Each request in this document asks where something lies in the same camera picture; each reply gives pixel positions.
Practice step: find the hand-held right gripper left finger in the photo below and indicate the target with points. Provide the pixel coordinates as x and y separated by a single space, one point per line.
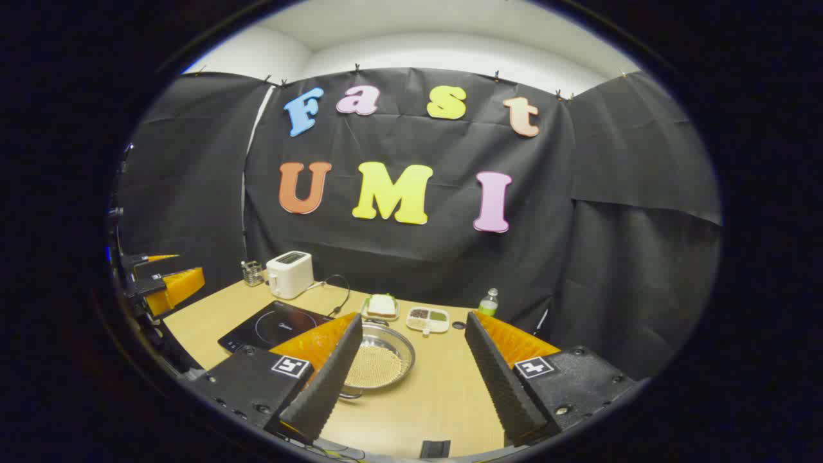
331 379

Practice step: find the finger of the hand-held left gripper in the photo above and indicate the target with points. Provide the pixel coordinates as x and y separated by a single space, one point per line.
173 289
138 259

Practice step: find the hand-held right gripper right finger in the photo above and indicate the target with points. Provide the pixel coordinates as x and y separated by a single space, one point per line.
501 386

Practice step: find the black induction cooktop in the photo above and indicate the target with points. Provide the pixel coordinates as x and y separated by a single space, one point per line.
270 328

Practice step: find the large soybean pile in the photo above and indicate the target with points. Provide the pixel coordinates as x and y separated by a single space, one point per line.
376 370

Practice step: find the green drink bottle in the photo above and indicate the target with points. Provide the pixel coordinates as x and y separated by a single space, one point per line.
488 306

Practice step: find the sandwich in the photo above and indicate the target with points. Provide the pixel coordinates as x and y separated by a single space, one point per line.
381 305

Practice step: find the white divided tray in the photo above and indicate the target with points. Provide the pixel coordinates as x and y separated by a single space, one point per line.
429 326

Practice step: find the pile of green beans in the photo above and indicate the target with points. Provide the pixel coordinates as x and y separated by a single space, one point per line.
438 316

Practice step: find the small pale bean pile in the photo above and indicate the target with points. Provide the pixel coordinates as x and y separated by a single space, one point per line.
416 322

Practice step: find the white toaster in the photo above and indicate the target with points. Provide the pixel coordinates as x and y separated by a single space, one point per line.
292 276

